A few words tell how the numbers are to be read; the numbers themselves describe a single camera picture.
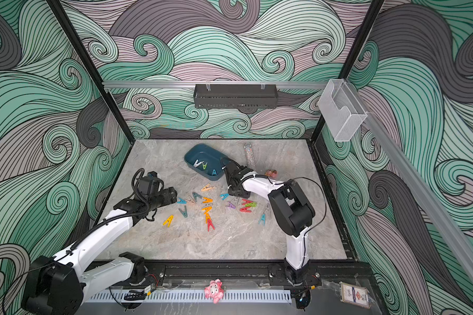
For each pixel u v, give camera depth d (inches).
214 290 26.4
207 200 37.2
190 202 36.4
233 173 29.7
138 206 23.0
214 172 40.8
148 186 25.0
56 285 15.4
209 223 33.7
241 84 37.6
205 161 43.3
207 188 38.4
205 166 42.0
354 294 26.8
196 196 37.4
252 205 36.4
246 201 36.6
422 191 20.5
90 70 34.7
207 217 34.7
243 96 37.4
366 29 29.9
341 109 30.7
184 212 35.5
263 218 34.4
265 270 29.9
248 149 43.7
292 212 19.5
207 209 35.7
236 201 36.5
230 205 36.2
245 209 35.5
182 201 36.3
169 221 34.2
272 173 39.8
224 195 37.8
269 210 35.2
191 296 27.4
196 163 42.3
